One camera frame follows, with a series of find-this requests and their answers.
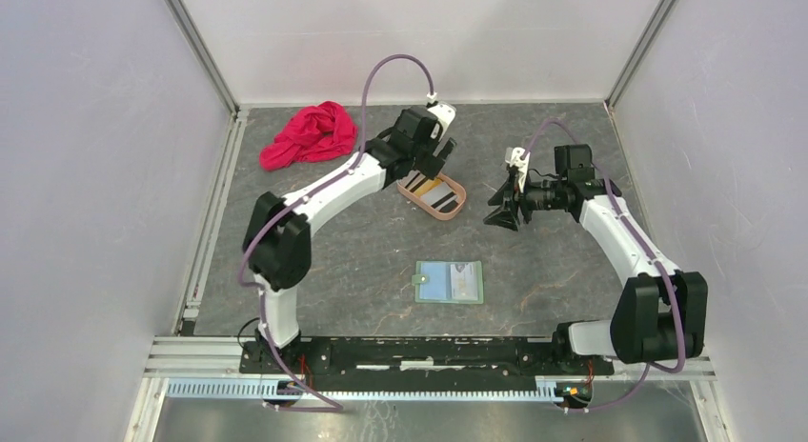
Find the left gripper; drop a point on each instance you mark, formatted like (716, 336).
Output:
(431, 165)

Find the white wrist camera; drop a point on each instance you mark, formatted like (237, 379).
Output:
(517, 161)
(445, 114)

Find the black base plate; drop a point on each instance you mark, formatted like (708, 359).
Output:
(435, 364)

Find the silver VIP card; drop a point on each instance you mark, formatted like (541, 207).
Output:
(464, 282)

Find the pink oval tray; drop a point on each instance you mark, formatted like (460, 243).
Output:
(407, 185)

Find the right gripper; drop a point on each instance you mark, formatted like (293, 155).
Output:
(505, 215)

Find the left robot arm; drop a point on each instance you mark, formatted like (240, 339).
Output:
(278, 242)

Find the red crumpled cloth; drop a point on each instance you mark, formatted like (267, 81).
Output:
(314, 134)

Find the white slotted cable duct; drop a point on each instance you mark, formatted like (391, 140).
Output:
(267, 389)

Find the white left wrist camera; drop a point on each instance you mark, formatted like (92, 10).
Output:
(445, 114)

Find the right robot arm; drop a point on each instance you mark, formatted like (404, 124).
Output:
(660, 316)

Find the green card holder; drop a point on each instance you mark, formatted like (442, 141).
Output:
(431, 282)

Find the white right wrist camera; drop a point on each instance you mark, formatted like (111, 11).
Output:
(517, 161)

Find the gold striped card in tray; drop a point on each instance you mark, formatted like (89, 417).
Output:
(425, 186)

